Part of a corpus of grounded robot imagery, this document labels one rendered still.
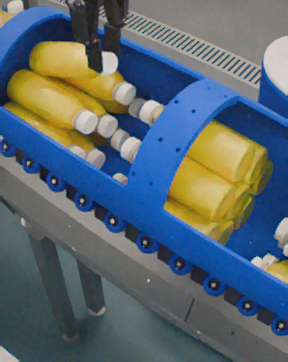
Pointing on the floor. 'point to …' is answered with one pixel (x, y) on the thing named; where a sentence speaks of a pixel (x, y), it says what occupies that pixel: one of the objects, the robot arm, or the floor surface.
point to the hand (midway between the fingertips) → (103, 48)
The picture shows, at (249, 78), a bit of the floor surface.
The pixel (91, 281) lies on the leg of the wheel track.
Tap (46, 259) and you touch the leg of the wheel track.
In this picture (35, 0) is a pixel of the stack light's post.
